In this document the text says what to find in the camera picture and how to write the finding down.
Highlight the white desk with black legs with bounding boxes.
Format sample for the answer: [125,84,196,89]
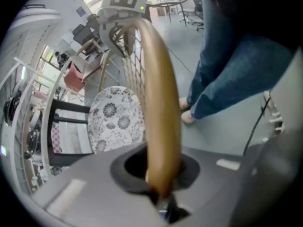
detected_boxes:
[145,0,187,27]

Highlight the black cable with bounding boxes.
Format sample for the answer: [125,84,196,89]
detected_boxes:
[242,96,272,156]

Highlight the person's black shirt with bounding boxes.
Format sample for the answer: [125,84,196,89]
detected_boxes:
[201,0,303,53]

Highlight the person's right beige shoe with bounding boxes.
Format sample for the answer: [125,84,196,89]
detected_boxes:
[178,97,191,111]

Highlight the person's left beige shoe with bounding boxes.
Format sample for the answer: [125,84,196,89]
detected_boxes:
[181,110,196,125]

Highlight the person's beige shoe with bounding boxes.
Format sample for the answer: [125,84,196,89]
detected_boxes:
[181,110,196,125]
[178,97,191,111]

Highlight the gold wire round chair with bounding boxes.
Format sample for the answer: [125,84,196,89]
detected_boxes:
[98,17,184,200]

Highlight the black frame chair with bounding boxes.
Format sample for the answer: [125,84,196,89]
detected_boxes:
[41,57,95,182]

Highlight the white curved display shelf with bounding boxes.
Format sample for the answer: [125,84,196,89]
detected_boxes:
[0,3,62,193]

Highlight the floral round seat cushion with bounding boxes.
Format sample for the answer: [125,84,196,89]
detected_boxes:
[87,86,145,155]

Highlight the black office chair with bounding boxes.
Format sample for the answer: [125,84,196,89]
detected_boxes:
[72,24,100,47]
[179,0,205,32]

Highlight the pink armchair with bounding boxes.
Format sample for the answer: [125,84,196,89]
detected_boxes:
[63,39,112,92]

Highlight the person's blue jeans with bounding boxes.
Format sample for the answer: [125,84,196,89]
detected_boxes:
[187,0,296,120]

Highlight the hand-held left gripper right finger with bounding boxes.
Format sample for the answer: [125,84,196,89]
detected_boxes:
[174,128,303,227]

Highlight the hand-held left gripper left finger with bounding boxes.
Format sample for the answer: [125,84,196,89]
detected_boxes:
[30,142,168,227]

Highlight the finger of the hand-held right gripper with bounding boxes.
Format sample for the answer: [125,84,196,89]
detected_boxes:
[98,22,126,59]

